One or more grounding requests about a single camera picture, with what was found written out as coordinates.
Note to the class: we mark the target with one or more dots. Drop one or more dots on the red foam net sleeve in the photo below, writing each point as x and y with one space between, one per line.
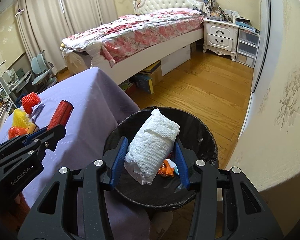
29 101

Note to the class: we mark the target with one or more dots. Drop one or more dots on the white storage box under bed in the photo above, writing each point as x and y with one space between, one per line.
175 59

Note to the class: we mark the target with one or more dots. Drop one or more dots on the white nightstand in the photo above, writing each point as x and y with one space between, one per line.
220 37

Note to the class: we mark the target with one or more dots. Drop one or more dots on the light green desk chair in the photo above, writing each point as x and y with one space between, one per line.
42 69

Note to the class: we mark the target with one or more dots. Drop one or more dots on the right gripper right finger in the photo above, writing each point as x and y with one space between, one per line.
246 214

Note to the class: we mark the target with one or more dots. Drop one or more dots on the study desk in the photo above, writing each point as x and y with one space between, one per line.
12 83

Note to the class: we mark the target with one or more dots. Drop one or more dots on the pink floral bedspread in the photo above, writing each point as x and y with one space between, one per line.
131 34

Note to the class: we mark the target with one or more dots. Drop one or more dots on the red plastic bag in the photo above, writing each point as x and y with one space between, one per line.
16 131

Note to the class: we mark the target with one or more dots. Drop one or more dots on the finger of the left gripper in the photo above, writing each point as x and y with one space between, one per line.
47 141
33 136

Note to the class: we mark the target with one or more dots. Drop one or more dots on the white bed with headboard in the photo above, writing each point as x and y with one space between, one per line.
123 70

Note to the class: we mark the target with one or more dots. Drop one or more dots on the sliding wardrobe door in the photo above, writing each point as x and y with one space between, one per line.
265 22

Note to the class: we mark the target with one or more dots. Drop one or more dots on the white paper towel wad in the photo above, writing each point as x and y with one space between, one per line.
151 145

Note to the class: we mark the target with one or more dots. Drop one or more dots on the beige curtains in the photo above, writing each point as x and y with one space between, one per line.
43 24

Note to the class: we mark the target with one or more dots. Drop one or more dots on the cardboard box under bed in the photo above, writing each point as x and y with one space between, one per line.
149 77

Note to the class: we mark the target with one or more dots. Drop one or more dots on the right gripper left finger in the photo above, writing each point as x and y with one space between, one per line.
54 214

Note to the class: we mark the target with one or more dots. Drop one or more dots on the black trash bin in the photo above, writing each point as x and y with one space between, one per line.
164 193

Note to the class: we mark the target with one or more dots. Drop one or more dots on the red black spray can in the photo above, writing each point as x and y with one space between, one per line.
61 115

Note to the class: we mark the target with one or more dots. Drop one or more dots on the plastic drawer unit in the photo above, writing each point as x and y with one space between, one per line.
247 47

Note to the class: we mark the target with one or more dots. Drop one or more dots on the yellow foam net sleeve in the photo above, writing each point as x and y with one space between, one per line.
21 119

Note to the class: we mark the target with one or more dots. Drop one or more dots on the orange plastic wrapper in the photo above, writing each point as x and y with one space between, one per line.
166 170

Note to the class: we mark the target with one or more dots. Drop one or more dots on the purple tablecloth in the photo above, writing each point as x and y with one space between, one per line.
99 106

